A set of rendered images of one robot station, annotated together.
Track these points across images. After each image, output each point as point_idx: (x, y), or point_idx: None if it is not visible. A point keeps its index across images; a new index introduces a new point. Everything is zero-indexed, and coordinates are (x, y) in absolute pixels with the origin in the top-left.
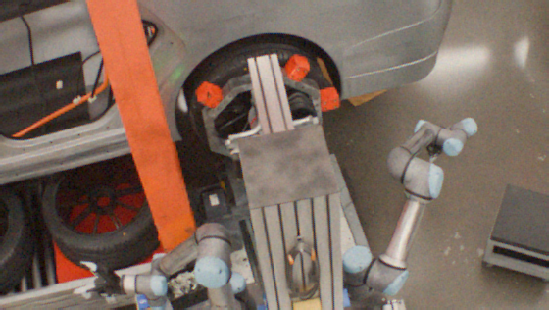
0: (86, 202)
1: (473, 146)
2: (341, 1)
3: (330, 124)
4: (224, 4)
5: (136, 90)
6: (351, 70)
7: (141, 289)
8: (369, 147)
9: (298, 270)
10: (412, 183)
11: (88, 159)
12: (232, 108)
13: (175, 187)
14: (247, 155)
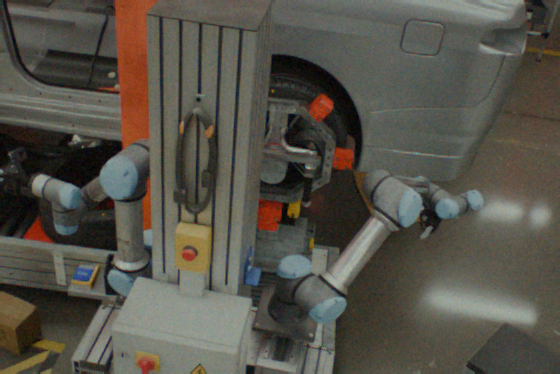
0: (87, 182)
1: (480, 294)
2: (385, 49)
3: (348, 229)
4: None
5: (138, 1)
6: (374, 138)
7: (48, 191)
8: (374, 258)
9: (192, 160)
10: (381, 199)
11: (101, 132)
12: None
13: None
14: None
